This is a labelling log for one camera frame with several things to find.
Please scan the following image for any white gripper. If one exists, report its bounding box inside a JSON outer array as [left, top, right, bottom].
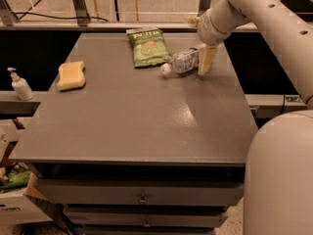
[[186, 9, 230, 76]]

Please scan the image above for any blue label plastic water bottle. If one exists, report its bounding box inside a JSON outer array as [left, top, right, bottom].
[[160, 44, 205, 77]]

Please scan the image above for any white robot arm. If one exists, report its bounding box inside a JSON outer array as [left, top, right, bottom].
[[195, 0, 313, 235]]

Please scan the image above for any green jalapeno chip bag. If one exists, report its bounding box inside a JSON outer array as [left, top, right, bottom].
[[126, 27, 171, 68]]

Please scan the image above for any white pump dispenser bottle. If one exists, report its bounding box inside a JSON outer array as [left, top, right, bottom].
[[7, 68, 34, 101]]

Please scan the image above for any grey drawer cabinet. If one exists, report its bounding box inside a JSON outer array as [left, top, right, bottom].
[[11, 33, 257, 235]]

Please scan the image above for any yellow sponge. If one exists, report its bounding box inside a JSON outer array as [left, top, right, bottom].
[[57, 61, 86, 91]]

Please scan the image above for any top drawer knob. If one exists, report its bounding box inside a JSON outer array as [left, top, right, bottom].
[[138, 194, 148, 205]]

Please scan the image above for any drawer knob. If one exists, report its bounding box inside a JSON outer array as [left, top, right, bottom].
[[138, 194, 148, 205], [143, 219, 151, 228]]

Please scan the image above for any white cardboard box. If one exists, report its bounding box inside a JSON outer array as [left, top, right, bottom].
[[0, 163, 54, 225]]

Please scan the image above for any metal railing frame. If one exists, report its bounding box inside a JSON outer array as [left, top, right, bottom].
[[0, 0, 220, 31]]

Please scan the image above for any black cable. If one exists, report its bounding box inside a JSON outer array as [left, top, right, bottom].
[[13, 11, 111, 23]]

